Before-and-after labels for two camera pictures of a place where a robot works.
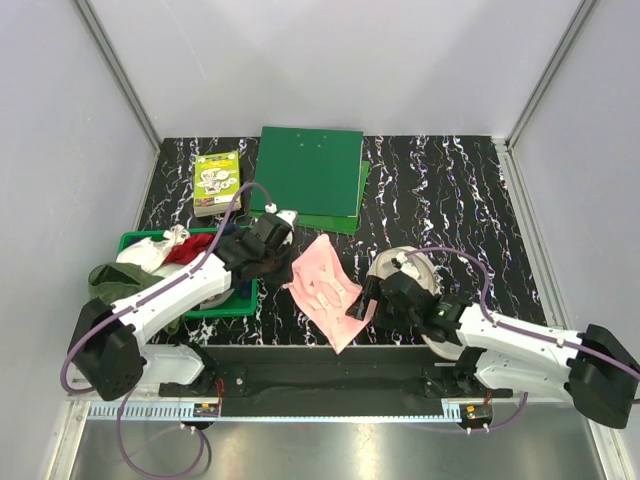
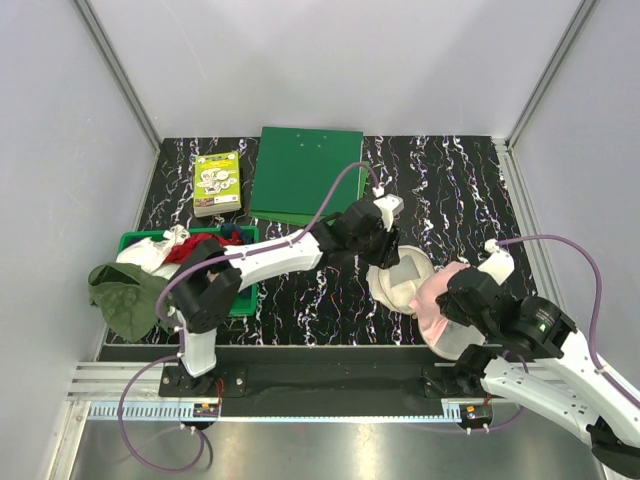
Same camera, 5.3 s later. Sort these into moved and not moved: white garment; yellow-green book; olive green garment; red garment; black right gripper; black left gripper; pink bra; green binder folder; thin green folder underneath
Moved: black right gripper; black left gripper; pink bra
Not moved: green binder folder; yellow-green book; olive green garment; white garment; thin green folder underneath; red garment
